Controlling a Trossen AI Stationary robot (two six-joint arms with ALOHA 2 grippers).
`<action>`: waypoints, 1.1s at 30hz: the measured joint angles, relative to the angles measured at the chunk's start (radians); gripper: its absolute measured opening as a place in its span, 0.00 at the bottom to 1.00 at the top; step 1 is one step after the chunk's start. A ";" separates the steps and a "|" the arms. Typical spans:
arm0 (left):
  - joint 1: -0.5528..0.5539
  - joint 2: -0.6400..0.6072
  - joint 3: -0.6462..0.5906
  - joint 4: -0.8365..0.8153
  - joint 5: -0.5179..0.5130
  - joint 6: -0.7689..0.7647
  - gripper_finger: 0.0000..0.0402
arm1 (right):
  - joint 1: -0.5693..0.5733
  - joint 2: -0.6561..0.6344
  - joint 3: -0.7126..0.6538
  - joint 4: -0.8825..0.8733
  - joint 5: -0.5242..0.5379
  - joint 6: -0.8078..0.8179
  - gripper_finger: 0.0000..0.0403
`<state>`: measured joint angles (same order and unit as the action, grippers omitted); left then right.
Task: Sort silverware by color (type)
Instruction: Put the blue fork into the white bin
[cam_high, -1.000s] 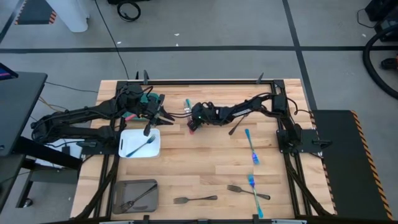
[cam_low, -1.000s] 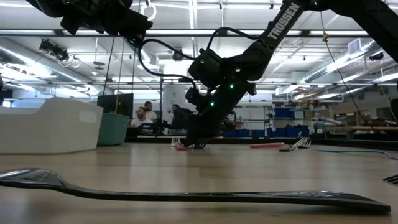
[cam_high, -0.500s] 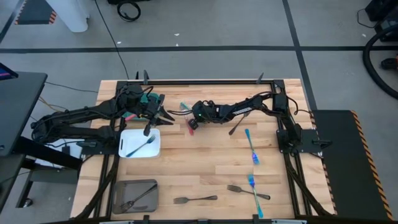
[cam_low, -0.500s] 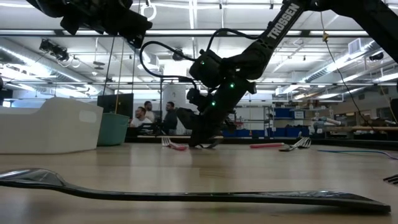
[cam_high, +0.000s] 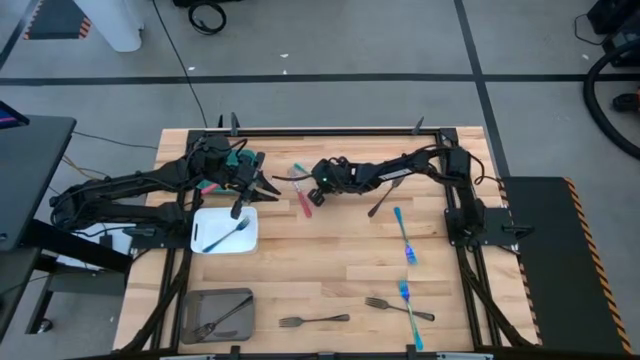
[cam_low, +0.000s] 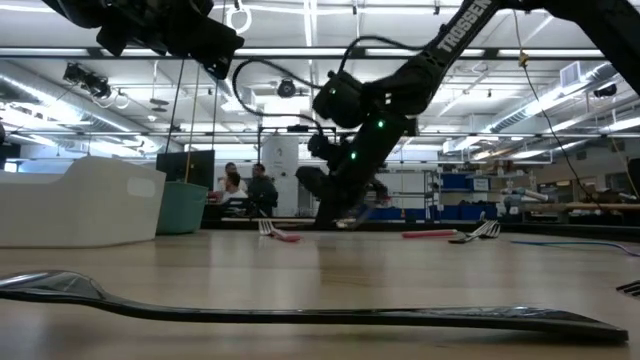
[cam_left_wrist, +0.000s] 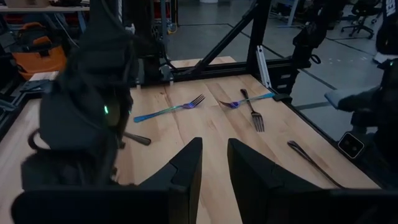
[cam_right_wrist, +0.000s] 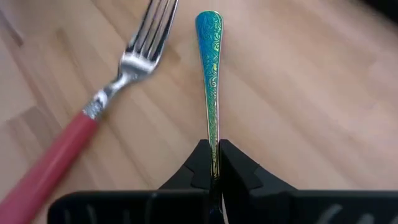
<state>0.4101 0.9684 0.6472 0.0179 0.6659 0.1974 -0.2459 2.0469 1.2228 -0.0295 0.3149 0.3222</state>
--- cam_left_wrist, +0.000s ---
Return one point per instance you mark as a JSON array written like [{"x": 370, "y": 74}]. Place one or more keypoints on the black metal fork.
[
  {"x": 257, "y": 119},
  {"x": 311, "y": 161}
]

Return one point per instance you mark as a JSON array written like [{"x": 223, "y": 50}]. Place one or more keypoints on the orange and black shop vacuum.
[{"x": 40, "y": 59}]

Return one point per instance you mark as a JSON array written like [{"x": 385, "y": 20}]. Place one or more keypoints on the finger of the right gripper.
[
  {"x": 56, "y": 169},
  {"x": 109, "y": 161}
]

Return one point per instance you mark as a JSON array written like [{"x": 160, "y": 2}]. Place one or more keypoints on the black table frame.
[{"x": 258, "y": 37}]

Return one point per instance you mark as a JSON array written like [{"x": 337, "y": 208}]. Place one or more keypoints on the silver aluminium bracket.
[{"x": 262, "y": 67}]

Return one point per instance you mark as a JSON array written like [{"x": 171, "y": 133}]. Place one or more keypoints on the black table-level camera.
[{"x": 351, "y": 145}]

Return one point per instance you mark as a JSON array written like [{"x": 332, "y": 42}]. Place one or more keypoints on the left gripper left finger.
[{"x": 109, "y": 207}]

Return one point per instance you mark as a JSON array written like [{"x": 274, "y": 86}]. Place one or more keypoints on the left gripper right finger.
[{"x": 311, "y": 207}]

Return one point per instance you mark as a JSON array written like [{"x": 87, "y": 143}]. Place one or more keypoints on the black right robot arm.
[{"x": 146, "y": 37}]

